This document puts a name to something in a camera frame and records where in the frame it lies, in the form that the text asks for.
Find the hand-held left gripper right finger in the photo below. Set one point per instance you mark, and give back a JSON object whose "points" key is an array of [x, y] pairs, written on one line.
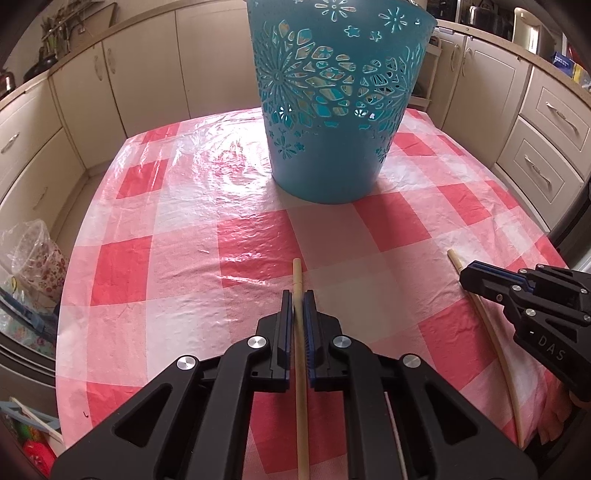
{"points": [[310, 337]]}

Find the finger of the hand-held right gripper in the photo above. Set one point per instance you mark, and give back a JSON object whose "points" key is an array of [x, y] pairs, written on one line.
{"points": [[563, 286], [485, 284]]}

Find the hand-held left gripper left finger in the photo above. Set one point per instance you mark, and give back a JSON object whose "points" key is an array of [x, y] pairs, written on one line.
{"points": [[287, 337]]}

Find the bamboo chopstick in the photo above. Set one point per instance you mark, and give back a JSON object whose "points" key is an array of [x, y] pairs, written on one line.
{"points": [[298, 277], [502, 360]]}

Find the blue perforated plastic basket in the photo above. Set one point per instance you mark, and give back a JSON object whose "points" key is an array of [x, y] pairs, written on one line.
{"points": [[323, 166]]}

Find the utensils in dish rack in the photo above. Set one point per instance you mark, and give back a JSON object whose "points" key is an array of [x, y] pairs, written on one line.
{"points": [[57, 34]]}

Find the red white checked tablecloth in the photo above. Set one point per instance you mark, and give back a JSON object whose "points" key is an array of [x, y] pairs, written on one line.
{"points": [[184, 277]]}

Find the cream drawer cabinets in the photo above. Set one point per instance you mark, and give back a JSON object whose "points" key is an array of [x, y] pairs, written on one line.
{"points": [[498, 83]]}

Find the blue packets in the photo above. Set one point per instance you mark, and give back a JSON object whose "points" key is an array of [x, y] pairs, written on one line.
{"points": [[565, 62]]}

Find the clear plastic bag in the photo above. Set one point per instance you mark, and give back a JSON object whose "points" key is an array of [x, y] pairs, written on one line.
{"points": [[32, 258]]}

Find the steel pot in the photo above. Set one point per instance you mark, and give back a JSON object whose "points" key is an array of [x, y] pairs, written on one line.
{"points": [[480, 14]]}

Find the red printed bag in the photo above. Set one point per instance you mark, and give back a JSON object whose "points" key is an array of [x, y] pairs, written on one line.
{"points": [[37, 457]]}

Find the cream kitchen base cabinets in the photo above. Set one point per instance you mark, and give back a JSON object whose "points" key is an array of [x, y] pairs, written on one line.
{"points": [[138, 69]]}

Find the black pan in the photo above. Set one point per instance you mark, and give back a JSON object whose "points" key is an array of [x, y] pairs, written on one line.
{"points": [[39, 67]]}

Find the metal kettle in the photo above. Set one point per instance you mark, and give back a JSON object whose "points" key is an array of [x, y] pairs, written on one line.
{"points": [[5, 81]]}

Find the light blue frame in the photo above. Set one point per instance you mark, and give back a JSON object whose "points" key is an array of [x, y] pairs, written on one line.
{"points": [[32, 417]]}

